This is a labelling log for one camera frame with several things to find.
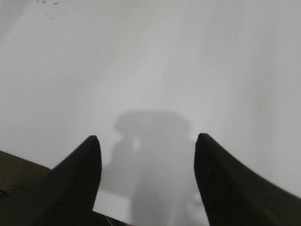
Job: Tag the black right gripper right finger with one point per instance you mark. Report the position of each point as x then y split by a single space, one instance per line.
234 195

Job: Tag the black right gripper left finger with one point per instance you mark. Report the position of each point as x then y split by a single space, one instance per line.
65 196

